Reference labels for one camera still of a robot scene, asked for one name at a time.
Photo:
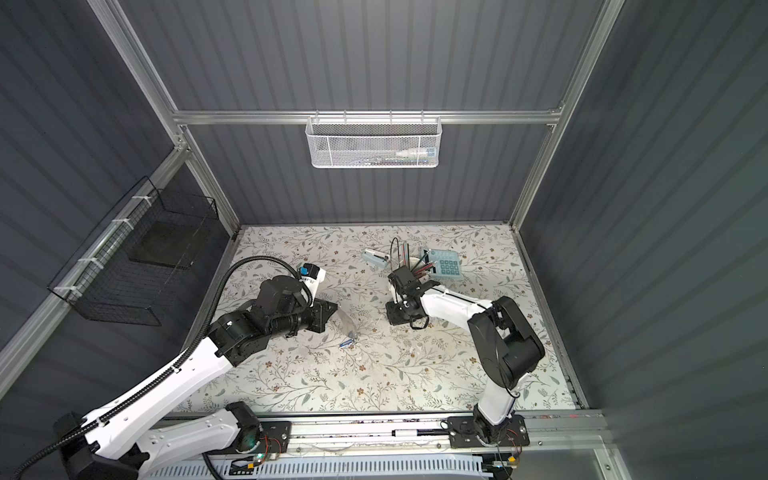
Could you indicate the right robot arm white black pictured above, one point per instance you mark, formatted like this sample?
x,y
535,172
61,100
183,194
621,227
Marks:
x,y
507,348

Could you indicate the glue tube in basket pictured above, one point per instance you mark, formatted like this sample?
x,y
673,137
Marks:
x,y
417,155

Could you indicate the black wire basket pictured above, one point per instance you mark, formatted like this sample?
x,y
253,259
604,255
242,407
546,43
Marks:
x,y
132,272

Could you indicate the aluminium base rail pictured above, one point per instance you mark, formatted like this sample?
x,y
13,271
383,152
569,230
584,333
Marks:
x,y
288,437

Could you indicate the white wire mesh basket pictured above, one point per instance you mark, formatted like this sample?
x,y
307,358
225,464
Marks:
x,y
348,145

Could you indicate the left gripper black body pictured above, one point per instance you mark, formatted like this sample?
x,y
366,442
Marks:
x,y
313,317

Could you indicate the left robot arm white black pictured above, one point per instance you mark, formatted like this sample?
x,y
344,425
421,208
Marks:
x,y
126,442

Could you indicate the light blue stapler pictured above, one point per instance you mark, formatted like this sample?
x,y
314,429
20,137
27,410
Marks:
x,y
376,258

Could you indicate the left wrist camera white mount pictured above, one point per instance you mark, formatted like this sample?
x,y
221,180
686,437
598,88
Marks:
x,y
312,275

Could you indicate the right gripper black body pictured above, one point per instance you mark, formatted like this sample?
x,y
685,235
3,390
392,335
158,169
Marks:
x,y
398,312

